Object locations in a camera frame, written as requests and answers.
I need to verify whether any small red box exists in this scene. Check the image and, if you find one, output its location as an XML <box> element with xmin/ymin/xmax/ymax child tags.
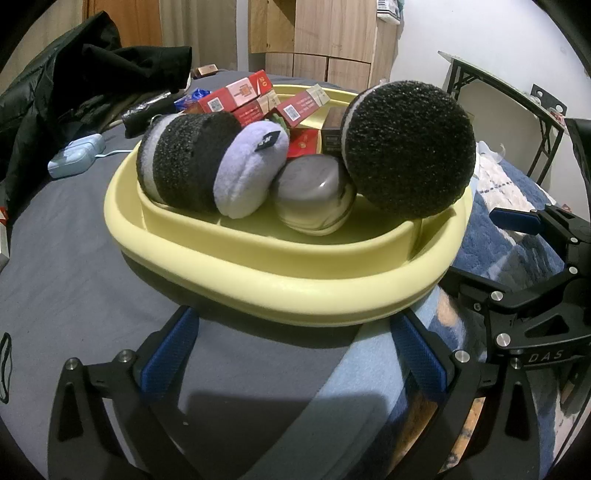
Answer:
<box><xmin>288</xmin><ymin>129</ymin><xmax>321</xmax><ymax>158</ymax></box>

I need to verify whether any black folding table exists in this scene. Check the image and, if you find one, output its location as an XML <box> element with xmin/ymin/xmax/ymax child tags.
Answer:
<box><xmin>438</xmin><ymin>50</ymin><xmax>568</xmax><ymax>185</ymax></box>

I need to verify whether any purple plush pouch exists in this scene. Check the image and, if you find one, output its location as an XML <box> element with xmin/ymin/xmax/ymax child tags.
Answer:
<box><xmin>212</xmin><ymin>121</ymin><xmax>291</xmax><ymax>219</ymax></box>

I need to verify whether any light blue device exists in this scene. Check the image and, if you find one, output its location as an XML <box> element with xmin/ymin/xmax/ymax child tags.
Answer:
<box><xmin>47</xmin><ymin>134</ymin><xmax>105</xmax><ymax>180</ymax></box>

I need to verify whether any black white box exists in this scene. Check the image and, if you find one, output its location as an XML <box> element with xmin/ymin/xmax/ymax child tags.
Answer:
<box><xmin>531</xmin><ymin>84</ymin><xmax>567</xmax><ymax>121</ymax></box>

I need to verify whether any red white cigarette pack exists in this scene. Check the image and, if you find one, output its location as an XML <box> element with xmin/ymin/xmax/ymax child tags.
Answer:
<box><xmin>0</xmin><ymin>208</ymin><xmax>12</xmax><ymax>273</ymax></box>

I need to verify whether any wooden wardrobe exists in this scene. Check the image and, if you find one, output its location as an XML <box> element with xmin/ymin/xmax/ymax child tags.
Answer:
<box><xmin>248</xmin><ymin>0</ymin><xmax>400</xmax><ymax>95</ymax></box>

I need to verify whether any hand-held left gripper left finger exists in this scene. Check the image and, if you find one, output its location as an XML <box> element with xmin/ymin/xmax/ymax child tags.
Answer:
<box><xmin>46</xmin><ymin>305</ymin><xmax>213</xmax><ymax>480</ymax></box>

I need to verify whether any dark long bundle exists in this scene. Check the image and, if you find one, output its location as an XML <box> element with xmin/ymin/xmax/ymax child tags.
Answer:
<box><xmin>122</xmin><ymin>95</ymin><xmax>185</xmax><ymax>138</ymax></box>

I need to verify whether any beige curtain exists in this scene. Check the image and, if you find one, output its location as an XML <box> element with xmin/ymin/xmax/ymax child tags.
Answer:
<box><xmin>159</xmin><ymin>0</ymin><xmax>250</xmax><ymax>70</ymax></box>

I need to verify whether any red tall carton box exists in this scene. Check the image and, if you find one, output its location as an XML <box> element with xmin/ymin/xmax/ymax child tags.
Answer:
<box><xmin>277</xmin><ymin>83</ymin><xmax>331</xmax><ymax>129</ymax></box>

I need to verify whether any black foam cylinder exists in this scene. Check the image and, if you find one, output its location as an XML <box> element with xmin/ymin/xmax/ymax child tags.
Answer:
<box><xmin>341</xmin><ymin>80</ymin><xmax>476</xmax><ymax>219</ymax></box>
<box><xmin>136</xmin><ymin>112</ymin><xmax>243</xmax><ymax>214</ymax></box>

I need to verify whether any silver round compact case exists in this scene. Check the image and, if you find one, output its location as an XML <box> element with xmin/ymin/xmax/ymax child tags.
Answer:
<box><xmin>272</xmin><ymin>154</ymin><xmax>357</xmax><ymax>236</ymax></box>

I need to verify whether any black jacket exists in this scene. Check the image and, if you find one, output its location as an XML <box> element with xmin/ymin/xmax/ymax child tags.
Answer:
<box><xmin>0</xmin><ymin>11</ymin><xmax>194</xmax><ymax>222</ymax></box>

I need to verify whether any red patterned box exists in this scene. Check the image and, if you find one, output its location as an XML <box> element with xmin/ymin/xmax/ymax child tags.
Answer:
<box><xmin>231</xmin><ymin>92</ymin><xmax>280</xmax><ymax>127</ymax></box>

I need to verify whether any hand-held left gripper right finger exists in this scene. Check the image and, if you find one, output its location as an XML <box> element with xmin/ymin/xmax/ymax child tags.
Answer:
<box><xmin>390</xmin><ymin>308</ymin><xmax>543</xmax><ymax>480</ymax></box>

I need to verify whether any brown wooden door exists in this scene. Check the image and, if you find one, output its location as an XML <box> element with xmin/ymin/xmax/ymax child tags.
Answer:
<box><xmin>83</xmin><ymin>0</ymin><xmax>162</xmax><ymax>48</ymax></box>

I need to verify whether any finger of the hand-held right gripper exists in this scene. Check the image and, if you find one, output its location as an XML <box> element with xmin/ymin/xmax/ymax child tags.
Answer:
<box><xmin>443</xmin><ymin>267</ymin><xmax>513</xmax><ymax>310</ymax></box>
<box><xmin>490</xmin><ymin>207</ymin><xmax>555</xmax><ymax>237</ymax></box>

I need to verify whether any blue packet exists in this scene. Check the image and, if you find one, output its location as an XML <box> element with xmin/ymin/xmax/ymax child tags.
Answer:
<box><xmin>174</xmin><ymin>88</ymin><xmax>208</xmax><ymax>112</ymax></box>

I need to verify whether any light blue cable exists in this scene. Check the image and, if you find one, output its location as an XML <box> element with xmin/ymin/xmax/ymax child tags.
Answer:
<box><xmin>95</xmin><ymin>147</ymin><xmax>139</xmax><ymax>160</ymax></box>

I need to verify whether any white cloth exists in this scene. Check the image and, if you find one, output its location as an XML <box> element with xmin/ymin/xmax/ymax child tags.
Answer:
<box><xmin>475</xmin><ymin>140</ymin><xmax>506</xmax><ymax>163</ymax></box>

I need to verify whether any red and white carton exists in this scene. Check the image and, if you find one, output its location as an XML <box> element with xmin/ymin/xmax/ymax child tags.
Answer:
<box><xmin>185</xmin><ymin>69</ymin><xmax>273</xmax><ymax>116</ymax></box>

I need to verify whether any yellow plastic tray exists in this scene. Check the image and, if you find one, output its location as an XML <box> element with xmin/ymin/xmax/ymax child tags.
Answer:
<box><xmin>104</xmin><ymin>83</ymin><xmax>474</xmax><ymax>329</ymax></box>

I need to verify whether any dark brown box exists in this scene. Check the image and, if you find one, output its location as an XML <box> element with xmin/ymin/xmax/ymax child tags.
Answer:
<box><xmin>320</xmin><ymin>108</ymin><xmax>352</xmax><ymax>155</ymax></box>

